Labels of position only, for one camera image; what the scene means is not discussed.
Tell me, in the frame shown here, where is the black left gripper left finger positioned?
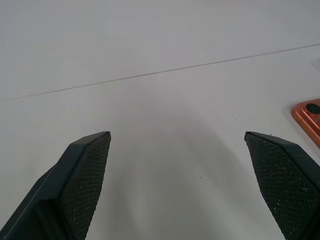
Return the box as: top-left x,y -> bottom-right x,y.
0,130 -> 112,240

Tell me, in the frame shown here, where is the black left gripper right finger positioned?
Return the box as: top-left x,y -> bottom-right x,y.
244,131 -> 320,240

